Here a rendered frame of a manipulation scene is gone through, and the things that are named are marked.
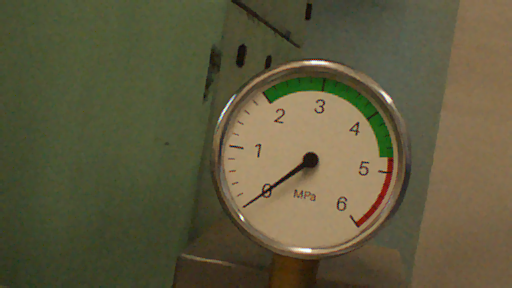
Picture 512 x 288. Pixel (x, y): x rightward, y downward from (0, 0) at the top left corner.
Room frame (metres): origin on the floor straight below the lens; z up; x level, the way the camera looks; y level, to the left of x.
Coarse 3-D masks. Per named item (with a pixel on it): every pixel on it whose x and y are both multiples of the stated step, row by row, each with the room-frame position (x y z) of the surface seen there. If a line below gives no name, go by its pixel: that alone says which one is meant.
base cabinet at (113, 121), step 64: (0, 0) 0.47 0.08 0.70; (64, 0) 0.47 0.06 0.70; (128, 0) 0.46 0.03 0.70; (192, 0) 0.46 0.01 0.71; (0, 64) 0.47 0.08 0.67; (64, 64) 0.47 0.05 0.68; (128, 64) 0.46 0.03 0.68; (192, 64) 0.46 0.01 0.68; (256, 64) 0.61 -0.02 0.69; (0, 128) 0.47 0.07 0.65; (64, 128) 0.47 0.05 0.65; (128, 128) 0.46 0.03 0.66; (192, 128) 0.46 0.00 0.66; (0, 192) 0.47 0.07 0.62; (64, 192) 0.47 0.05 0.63; (128, 192) 0.46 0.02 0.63; (192, 192) 0.46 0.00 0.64; (0, 256) 0.47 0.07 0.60; (64, 256) 0.46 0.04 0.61; (128, 256) 0.46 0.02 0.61
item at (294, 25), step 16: (240, 0) 0.51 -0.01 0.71; (256, 0) 0.56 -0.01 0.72; (272, 0) 0.65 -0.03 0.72; (288, 0) 0.76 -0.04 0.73; (304, 0) 0.93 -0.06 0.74; (256, 16) 0.60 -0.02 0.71; (272, 16) 0.66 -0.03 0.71; (288, 16) 0.79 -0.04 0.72; (304, 16) 0.97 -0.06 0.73; (288, 32) 0.82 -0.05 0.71; (304, 32) 1.00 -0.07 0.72
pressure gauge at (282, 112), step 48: (240, 96) 0.39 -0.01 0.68; (288, 96) 0.39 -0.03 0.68; (336, 96) 0.39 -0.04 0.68; (384, 96) 0.39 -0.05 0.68; (240, 144) 0.40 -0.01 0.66; (288, 144) 0.39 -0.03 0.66; (336, 144) 0.39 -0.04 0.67; (384, 144) 0.39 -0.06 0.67; (240, 192) 0.40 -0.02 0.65; (288, 192) 0.39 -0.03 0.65; (336, 192) 0.39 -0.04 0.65; (384, 192) 0.39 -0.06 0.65; (288, 240) 0.39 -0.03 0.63; (336, 240) 0.39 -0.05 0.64
